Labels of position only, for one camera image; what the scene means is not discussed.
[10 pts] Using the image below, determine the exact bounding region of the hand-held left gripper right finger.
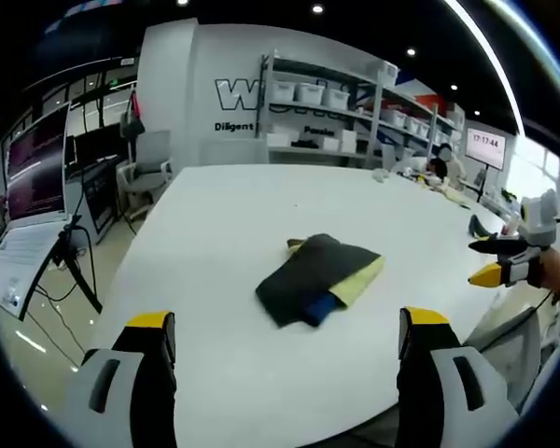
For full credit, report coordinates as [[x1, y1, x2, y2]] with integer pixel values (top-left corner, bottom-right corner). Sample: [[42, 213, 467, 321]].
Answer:
[[396, 305, 520, 448]]

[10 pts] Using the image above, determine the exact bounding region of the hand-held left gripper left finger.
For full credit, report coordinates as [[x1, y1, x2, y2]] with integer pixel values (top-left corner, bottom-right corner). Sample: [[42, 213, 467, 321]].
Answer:
[[67, 311, 178, 448]]

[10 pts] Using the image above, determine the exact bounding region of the dark yellow blue garment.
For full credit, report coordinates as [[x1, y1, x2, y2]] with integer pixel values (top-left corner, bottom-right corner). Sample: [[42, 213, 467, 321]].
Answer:
[[254, 232, 385, 329]]

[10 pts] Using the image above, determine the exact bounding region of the small black object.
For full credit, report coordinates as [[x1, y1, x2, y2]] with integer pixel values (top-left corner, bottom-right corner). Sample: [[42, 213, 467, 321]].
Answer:
[[468, 214, 497, 240]]

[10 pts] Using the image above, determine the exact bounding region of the grey chair with mesh back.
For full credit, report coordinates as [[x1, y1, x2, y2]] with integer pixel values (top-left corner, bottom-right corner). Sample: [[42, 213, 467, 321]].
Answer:
[[465, 306, 543, 414]]

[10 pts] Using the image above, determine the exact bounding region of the black tripod laptop stand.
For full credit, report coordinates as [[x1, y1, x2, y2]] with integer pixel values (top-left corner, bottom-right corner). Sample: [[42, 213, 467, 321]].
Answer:
[[49, 222, 105, 315]]

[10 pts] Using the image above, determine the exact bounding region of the grey metal shelf rack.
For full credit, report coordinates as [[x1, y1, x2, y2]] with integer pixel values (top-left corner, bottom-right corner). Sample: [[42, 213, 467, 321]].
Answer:
[[259, 49, 466, 165]]

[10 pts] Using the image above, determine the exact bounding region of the open silver laptop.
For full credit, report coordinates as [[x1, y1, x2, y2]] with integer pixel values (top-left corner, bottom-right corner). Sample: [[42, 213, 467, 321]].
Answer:
[[0, 101, 75, 321]]

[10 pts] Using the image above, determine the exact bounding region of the grey office chair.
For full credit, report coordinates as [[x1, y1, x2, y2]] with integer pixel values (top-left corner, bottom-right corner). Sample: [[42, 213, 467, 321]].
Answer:
[[116, 129, 175, 221]]

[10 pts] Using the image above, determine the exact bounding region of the row of white storage bins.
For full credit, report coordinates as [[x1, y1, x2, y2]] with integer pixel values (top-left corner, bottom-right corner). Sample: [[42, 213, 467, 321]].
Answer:
[[270, 63, 455, 142]]

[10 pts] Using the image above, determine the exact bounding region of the black computer monitor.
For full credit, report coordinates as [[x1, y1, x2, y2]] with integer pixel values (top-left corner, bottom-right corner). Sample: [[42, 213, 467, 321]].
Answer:
[[71, 132, 123, 175]]

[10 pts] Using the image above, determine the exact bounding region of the hanging red and grey bag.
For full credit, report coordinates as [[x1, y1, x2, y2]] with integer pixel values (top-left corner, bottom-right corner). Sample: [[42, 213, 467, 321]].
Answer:
[[119, 88, 147, 139]]

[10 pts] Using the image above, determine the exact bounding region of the wall clock display screen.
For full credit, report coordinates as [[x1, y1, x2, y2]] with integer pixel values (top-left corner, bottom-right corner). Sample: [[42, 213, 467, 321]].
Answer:
[[463, 127, 508, 172]]

